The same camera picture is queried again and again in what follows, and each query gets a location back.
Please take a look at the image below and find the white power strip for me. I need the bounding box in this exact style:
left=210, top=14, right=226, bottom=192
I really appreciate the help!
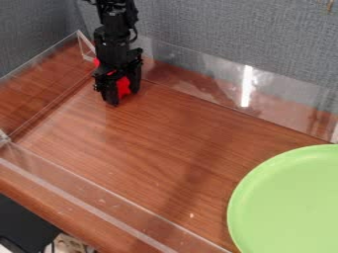
left=43, top=233, right=98, bottom=253

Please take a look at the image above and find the clear acrylic barrier wall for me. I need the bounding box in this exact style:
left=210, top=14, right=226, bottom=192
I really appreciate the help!
left=0, top=33, right=338, bottom=253

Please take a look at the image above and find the black box under table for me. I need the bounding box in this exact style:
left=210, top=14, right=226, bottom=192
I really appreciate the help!
left=0, top=194, right=60, bottom=253

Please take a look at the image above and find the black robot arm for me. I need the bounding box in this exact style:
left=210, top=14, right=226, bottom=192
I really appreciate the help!
left=86, top=0, right=143, bottom=106

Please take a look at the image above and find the red plastic block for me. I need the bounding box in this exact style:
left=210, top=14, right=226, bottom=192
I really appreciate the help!
left=91, top=56, right=135, bottom=101

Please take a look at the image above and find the green plate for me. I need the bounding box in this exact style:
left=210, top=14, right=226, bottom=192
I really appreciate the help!
left=227, top=144, right=338, bottom=253

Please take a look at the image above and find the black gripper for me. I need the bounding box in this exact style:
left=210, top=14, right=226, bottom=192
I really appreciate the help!
left=92, top=25, right=143, bottom=106

